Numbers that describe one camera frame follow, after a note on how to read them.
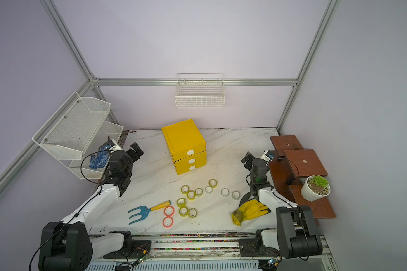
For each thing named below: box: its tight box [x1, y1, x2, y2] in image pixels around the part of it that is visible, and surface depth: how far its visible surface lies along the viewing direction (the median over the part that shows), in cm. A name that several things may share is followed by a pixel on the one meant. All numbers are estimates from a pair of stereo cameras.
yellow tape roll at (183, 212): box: [178, 206, 189, 218], surface depth 85 cm
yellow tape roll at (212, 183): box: [208, 178, 218, 189], surface depth 95 cm
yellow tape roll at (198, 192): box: [194, 187, 204, 198], surface depth 92 cm
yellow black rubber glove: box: [231, 198, 269, 226], surface depth 84 cm
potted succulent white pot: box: [300, 174, 331, 203], surface depth 69 cm
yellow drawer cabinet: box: [161, 118, 207, 176], surface depth 90 cm
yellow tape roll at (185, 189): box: [180, 185, 190, 195], surface depth 93 cm
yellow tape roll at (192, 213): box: [187, 207, 198, 219], surface depth 84 cm
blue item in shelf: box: [89, 144, 112, 170], surface depth 89 cm
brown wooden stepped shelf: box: [267, 134, 337, 227], surface depth 79 cm
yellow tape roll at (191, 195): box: [186, 190, 197, 201], surface depth 90 cm
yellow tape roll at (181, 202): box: [176, 197, 186, 208], surface depth 88 cm
